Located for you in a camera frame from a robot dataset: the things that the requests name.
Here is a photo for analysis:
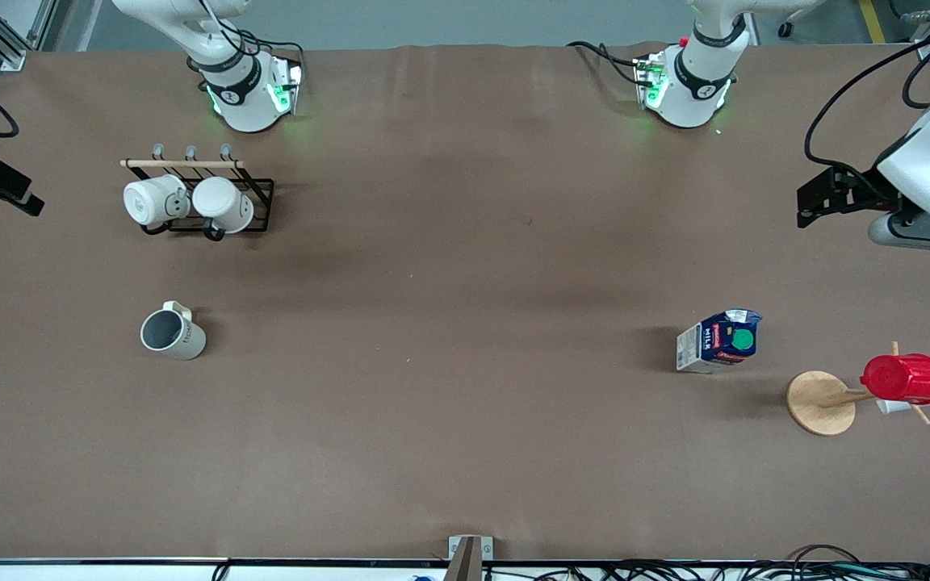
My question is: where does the wooden post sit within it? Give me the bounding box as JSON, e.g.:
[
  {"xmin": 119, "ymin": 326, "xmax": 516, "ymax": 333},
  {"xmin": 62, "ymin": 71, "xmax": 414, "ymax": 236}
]
[{"xmin": 442, "ymin": 537, "xmax": 484, "ymax": 581}]

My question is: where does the plain white mug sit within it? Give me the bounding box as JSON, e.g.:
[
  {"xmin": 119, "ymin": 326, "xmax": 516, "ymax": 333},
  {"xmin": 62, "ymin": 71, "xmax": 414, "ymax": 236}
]
[{"xmin": 192, "ymin": 177, "xmax": 255, "ymax": 241}]

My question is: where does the metal bracket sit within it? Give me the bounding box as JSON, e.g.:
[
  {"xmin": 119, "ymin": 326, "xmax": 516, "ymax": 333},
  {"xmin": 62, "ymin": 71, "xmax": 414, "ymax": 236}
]
[{"xmin": 448, "ymin": 535, "xmax": 494, "ymax": 562}]

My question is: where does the brown table cover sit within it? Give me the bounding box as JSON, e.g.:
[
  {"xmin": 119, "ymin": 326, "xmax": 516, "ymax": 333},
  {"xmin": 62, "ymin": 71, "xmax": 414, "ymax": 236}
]
[{"xmin": 0, "ymin": 42, "xmax": 930, "ymax": 563}]

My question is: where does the base connector panel green light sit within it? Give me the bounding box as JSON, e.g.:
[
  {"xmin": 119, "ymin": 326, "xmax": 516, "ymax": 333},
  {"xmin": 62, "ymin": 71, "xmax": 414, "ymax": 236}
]
[
  {"xmin": 267, "ymin": 56, "xmax": 304, "ymax": 114},
  {"xmin": 633, "ymin": 52, "xmax": 668, "ymax": 110}
]

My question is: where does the black cable bundle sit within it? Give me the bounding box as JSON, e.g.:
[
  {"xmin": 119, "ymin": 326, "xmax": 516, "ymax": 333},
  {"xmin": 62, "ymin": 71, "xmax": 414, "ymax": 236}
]
[{"xmin": 481, "ymin": 559, "xmax": 930, "ymax": 581}]

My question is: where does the black wire mug rack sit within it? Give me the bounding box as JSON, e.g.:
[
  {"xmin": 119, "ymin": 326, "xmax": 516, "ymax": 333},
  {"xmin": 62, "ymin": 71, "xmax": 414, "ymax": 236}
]
[{"xmin": 120, "ymin": 144, "xmax": 275, "ymax": 241}]

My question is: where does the black base cable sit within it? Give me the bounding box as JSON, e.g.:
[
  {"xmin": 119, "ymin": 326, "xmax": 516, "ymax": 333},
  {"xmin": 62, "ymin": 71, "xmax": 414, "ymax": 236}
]
[
  {"xmin": 239, "ymin": 31, "xmax": 306, "ymax": 73},
  {"xmin": 568, "ymin": 40, "xmax": 643, "ymax": 86}
]

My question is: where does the blue white milk carton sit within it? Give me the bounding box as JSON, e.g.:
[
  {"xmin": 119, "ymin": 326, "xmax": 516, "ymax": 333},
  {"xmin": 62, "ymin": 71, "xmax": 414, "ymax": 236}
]
[{"xmin": 676, "ymin": 308, "xmax": 763, "ymax": 374}]

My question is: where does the black looped cable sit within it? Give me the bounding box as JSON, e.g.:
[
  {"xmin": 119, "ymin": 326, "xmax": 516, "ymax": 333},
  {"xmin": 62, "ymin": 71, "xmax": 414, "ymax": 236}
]
[{"xmin": 788, "ymin": 545, "xmax": 861, "ymax": 566}]

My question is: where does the wooden mug tree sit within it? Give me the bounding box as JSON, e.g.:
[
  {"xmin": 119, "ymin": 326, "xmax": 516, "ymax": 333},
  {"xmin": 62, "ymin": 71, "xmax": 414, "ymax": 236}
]
[{"xmin": 786, "ymin": 341, "xmax": 930, "ymax": 437}]

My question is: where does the red ribbed cup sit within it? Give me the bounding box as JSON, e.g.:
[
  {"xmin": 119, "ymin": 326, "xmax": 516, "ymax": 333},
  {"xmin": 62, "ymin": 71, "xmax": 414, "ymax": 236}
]
[{"xmin": 861, "ymin": 353, "xmax": 930, "ymax": 406}]

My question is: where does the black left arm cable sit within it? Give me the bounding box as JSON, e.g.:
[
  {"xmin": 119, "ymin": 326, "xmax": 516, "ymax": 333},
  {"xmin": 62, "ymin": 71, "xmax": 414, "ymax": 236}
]
[{"xmin": 804, "ymin": 8, "xmax": 930, "ymax": 174}]

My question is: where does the white mug with printed face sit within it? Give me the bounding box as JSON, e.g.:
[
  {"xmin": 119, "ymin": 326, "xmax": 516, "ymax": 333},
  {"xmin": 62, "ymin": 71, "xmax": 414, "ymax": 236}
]
[{"xmin": 124, "ymin": 175, "xmax": 191, "ymax": 228}]

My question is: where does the white mug with grey inside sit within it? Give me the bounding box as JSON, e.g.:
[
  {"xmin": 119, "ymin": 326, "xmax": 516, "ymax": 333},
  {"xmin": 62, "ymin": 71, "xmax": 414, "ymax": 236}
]
[{"xmin": 140, "ymin": 301, "xmax": 207, "ymax": 362}]

